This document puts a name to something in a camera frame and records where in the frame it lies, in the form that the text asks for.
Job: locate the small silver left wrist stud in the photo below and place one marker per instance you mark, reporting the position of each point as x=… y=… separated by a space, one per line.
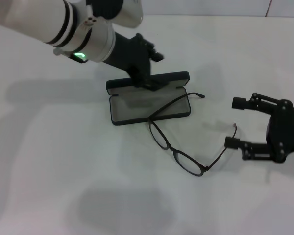
x=57 y=51

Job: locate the black thin-frame glasses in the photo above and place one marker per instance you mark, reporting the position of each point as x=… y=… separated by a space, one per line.
x=186 y=162

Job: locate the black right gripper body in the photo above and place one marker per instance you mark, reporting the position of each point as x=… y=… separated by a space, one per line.
x=286 y=129

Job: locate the black glasses case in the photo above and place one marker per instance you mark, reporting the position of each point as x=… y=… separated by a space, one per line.
x=137 y=110

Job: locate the left wrist camera housing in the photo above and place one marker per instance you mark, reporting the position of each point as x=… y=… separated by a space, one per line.
x=129 y=12

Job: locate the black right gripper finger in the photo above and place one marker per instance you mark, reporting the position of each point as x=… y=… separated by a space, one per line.
x=238 y=103
x=231 y=142

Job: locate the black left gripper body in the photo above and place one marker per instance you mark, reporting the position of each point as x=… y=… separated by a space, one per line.
x=129 y=55

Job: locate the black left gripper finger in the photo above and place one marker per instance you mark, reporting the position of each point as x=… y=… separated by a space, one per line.
x=158 y=57
x=152 y=84

